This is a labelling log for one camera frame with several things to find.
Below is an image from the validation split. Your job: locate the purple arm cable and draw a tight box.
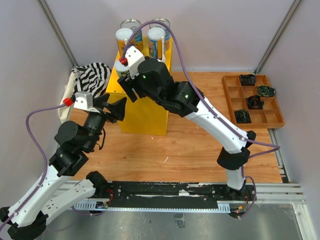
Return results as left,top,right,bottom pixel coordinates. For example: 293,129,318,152
121,19,281,221
0,103,107,233

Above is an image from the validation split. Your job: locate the green patterned rolled sock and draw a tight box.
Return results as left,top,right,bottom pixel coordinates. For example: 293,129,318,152
257,85,276,97

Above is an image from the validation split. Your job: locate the dark rolled sock lower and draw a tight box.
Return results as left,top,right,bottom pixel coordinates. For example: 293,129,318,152
234,109,251,124

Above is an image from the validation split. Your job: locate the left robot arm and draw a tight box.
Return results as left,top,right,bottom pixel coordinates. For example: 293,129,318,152
0,92,127,240

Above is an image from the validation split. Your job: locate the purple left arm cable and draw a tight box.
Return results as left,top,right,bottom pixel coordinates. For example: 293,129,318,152
0,103,107,233

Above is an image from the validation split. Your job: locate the black white striped cloth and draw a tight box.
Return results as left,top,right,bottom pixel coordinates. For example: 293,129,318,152
71,62,112,99

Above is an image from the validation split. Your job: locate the cream white cloth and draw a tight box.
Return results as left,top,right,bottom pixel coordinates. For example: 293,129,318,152
58,72,76,124

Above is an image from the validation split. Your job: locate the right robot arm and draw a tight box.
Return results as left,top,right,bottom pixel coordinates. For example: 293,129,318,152
118,57,257,200

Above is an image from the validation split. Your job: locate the yellow wooden cabinet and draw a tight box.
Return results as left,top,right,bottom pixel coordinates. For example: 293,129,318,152
105,36,174,137

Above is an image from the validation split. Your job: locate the black orange rolled sock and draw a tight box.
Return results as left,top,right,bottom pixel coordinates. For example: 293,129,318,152
246,95,264,110

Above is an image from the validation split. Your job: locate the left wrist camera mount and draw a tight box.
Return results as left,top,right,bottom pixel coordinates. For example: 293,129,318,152
62,91,100,113

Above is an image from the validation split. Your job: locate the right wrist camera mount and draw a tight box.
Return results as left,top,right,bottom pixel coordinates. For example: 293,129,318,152
119,46,145,79

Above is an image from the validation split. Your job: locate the purple-label can with spoon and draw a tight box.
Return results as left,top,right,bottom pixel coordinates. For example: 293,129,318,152
147,27,166,60

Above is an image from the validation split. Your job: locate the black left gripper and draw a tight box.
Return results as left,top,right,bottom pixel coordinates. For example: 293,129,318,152
84,93,128,151

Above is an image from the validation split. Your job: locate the black rolled sock top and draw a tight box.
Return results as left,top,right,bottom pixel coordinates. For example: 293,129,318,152
239,74,257,86

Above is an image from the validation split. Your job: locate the blue Progresso soup can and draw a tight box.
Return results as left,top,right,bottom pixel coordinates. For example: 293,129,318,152
120,19,144,51
149,17,171,31

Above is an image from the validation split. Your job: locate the blue porridge can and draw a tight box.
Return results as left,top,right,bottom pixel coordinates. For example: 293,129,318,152
115,28,133,57

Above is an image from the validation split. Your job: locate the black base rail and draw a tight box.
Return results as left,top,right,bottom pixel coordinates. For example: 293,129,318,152
93,181,254,210

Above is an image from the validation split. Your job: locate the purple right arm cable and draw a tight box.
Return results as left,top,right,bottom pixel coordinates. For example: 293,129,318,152
121,19,281,221

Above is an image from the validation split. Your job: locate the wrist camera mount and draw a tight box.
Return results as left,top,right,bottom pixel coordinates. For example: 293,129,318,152
119,46,145,79
62,91,100,113

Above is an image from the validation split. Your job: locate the white-lid can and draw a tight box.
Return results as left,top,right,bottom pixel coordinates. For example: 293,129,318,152
114,60,129,78

